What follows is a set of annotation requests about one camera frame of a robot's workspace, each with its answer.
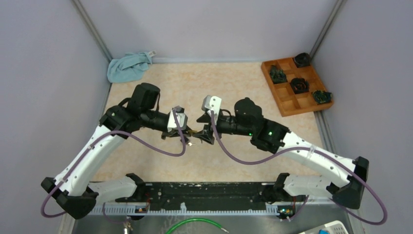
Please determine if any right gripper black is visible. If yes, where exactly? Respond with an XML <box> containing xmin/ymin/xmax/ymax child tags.
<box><xmin>192</xmin><ymin>109</ymin><xmax>254</xmax><ymax>144</ymax></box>

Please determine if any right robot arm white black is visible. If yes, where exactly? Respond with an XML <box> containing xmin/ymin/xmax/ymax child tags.
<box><xmin>197</xmin><ymin>95</ymin><xmax>370</xmax><ymax>210</ymax></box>

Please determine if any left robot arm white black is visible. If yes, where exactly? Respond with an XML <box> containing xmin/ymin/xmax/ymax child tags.
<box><xmin>41</xmin><ymin>83</ymin><xmax>188</xmax><ymax>219</ymax></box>

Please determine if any light blue cloth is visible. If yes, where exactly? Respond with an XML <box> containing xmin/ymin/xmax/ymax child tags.
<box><xmin>107</xmin><ymin>51</ymin><xmax>157</xmax><ymax>83</ymax></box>

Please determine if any dark rosette upper left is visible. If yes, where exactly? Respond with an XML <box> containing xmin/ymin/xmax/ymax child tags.
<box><xmin>269</xmin><ymin>65</ymin><xmax>287</xmax><ymax>84</ymax></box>

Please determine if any wooden compartment tray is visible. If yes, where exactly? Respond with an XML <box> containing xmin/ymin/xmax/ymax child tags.
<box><xmin>261</xmin><ymin>57</ymin><xmax>334</xmax><ymax>117</ymax></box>

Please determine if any dark rosette centre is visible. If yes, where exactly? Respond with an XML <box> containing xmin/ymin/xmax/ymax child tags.
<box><xmin>290</xmin><ymin>78</ymin><xmax>309</xmax><ymax>94</ymax></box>

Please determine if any dark rosette right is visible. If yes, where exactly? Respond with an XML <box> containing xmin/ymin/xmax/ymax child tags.
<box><xmin>312</xmin><ymin>90</ymin><xmax>332</xmax><ymax>105</ymax></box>

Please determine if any dark rosette top corner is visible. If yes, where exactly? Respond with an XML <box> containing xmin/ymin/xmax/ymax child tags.
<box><xmin>293</xmin><ymin>53</ymin><xmax>311</xmax><ymax>68</ymax></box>

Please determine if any white basket corner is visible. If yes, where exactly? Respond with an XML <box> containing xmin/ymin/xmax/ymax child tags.
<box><xmin>299</xmin><ymin>220</ymin><xmax>349</xmax><ymax>234</ymax></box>

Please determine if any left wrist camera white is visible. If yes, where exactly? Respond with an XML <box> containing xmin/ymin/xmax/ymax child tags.
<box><xmin>167</xmin><ymin>106</ymin><xmax>188</xmax><ymax>129</ymax></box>

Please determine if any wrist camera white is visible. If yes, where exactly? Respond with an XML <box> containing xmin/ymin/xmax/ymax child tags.
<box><xmin>167</xmin><ymin>106</ymin><xmax>188</xmax><ymax>129</ymax></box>
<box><xmin>201</xmin><ymin>95</ymin><xmax>222</xmax><ymax>118</ymax></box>

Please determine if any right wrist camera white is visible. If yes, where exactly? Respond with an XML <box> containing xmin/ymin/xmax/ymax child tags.
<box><xmin>201</xmin><ymin>95</ymin><xmax>222</xmax><ymax>118</ymax></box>

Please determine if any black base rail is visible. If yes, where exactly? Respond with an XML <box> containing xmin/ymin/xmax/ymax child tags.
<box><xmin>116</xmin><ymin>181</ymin><xmax>305</xmax><ymax>214</ymax></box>

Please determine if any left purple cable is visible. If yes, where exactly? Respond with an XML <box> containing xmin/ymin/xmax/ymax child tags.
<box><xmin>41</xmin><ymin>110</ymin><xmax>187</xmax><ymax>218</ymax></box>

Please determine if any green cable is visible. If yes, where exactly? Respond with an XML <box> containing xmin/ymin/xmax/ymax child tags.
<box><xmin>165</xmin><ymin>218</ymin><xmax>230</xmax><ymax>234</ymax></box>

